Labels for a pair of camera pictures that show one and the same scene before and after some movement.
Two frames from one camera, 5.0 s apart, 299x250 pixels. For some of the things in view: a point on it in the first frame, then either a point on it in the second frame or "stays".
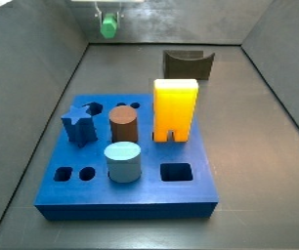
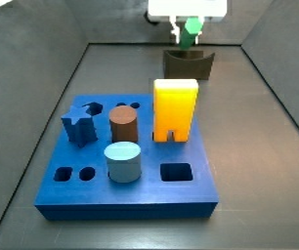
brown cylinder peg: [125, 124] stays
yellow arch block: [175, 98] stays
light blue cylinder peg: [123, 156] stays
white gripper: [97, 8] → [187, 9]
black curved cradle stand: [187, 64] stays
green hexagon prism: [109, 25] → [194, 25]
